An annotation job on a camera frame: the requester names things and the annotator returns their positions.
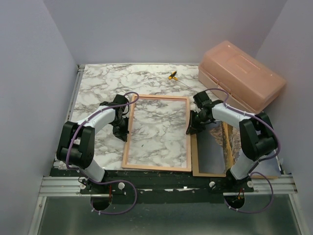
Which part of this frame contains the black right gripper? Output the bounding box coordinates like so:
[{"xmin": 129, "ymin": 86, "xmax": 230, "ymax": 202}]
[{"xmin": 186, "ymin": 110, "xmax": 210, "ymax": 135}]

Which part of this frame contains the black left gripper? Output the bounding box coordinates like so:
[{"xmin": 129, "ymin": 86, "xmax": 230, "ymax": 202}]
[{"xmin": 112, "ymin": 116, "xmax": 130, "ymax": 141}]

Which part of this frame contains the landscape photo print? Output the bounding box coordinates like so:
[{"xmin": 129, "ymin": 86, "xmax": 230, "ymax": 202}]
[{"xmin": 195, "ymin": 121, "xmax": 282, "ymax": 176}]

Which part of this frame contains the pink wooden picture frame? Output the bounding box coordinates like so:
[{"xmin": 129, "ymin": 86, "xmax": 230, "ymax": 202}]
[{"xmin": 121, "ymin": 94, "xmax": 192, "ymax": 173}]

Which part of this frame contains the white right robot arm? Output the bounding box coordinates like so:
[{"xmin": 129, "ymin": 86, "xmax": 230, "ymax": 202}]
[{"xmin": 186, "ymin": 90, "xmax": 281, "ymax": 192}]

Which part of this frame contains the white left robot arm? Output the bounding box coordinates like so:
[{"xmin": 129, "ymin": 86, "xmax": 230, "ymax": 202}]
[{"xmin": 56, "ymin": 94, "xmax": 129, "ymax": 193}]

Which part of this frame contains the pink translucent plastic box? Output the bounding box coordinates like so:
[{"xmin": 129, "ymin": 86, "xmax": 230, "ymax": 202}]
[{"xmin": 198, "ymin": 41, "xmax": 286, "ymax": 113}]

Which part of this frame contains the brown frame backing board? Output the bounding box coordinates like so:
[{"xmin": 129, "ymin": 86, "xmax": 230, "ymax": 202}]
[{"xmin": 190, "ymin": 132, "xmax": 279, "ymax": 179}]

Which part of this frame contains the yellow black T-handle hex key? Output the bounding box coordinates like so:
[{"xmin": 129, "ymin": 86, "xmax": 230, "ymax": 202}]
[{"xmin": 168, "ymin": 71, "xmax": 193, "ymax": 90}]

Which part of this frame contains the aluminium extrusion frame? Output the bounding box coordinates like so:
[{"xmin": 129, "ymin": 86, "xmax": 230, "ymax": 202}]
[{"xmin": 26, "ymin": 64, "xmax": 93, "ymax": 235}]

